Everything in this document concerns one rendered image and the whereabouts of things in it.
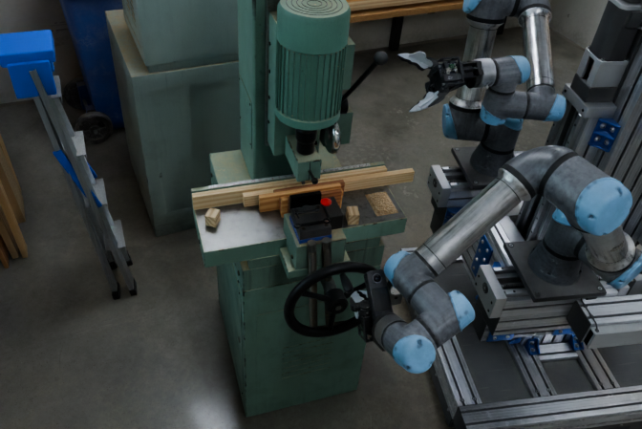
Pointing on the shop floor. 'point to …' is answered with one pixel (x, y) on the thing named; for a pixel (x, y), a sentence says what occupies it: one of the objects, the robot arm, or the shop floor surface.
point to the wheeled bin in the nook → (87, 31)
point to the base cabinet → (285, 346)
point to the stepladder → (67, 145)
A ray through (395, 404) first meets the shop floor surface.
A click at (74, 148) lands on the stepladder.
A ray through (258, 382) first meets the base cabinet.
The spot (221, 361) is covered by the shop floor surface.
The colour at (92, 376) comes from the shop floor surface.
